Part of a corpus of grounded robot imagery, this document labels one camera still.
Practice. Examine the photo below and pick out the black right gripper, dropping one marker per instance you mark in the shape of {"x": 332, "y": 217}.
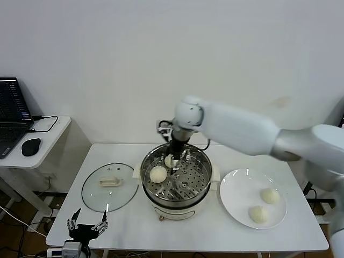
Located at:
{"x": 178, "y": 147}

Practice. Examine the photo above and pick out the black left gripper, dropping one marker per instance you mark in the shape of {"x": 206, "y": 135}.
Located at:
{"x": 83, "y": 232}

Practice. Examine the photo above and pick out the white steamed baozi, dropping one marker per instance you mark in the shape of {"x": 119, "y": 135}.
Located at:
{"x": 269, "y": 195}
{"x": 158, "y": 174}
{"x": 168, "y": 161}
{"x": 258, "y": 214}

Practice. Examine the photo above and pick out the black computer mouse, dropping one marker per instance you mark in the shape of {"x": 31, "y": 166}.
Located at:
{"x": 31, "y": 147}

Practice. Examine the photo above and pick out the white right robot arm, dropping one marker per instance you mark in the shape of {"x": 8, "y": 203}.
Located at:
{"x": 242, "y": 129}

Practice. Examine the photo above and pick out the steel perforated steamer basket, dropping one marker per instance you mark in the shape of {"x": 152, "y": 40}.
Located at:
{"x": 193, "y": 177}

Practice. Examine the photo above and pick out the cream electric cooker base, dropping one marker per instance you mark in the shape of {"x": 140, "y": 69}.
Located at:
{"x": 174, "y": 213}

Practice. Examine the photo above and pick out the white round plate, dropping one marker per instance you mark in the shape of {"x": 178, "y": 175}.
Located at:
{"x": 239, "y": 188}

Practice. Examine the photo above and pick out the white side table with mouse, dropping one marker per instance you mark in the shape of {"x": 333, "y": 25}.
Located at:
{"x": 51, "y": 145}

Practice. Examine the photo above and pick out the black laptop with dark screen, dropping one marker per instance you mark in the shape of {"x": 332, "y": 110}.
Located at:
{"x": 10, "y": 107}

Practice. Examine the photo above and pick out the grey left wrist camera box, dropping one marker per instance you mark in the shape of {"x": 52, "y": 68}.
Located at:
{"x": 72, "y": 250}

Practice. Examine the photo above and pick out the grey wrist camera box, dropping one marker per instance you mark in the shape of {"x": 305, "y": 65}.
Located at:
{"x": 164, "y": 130}
{"x": 72, "y": 250}

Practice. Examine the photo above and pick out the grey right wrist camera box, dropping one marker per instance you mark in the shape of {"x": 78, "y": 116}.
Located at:
{"x": 164, "y": 130}

